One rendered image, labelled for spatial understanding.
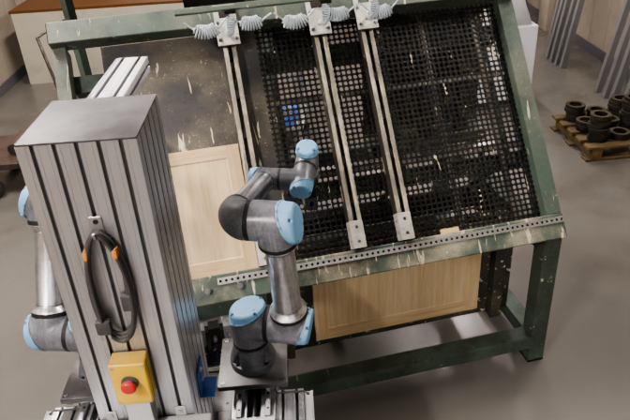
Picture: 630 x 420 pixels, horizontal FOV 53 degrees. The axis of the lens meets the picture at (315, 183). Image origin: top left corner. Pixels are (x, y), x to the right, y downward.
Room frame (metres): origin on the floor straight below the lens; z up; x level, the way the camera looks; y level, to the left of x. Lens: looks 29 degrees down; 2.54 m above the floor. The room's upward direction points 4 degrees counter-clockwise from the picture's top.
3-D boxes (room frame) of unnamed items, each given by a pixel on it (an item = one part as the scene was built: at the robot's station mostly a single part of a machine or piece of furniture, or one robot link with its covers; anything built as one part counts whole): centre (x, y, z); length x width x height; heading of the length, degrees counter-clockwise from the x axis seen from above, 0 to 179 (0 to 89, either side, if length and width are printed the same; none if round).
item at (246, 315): (1.54, 0.23, 1.20); 0.13 x 0.12 x 0.14; 78
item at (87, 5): (8.16, 2.23, 0.46); 2.67 x 0.86 x 0.92; 91
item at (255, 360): (1.54, 0.24, 1.09); 0.15 x 0.15 x 0.10
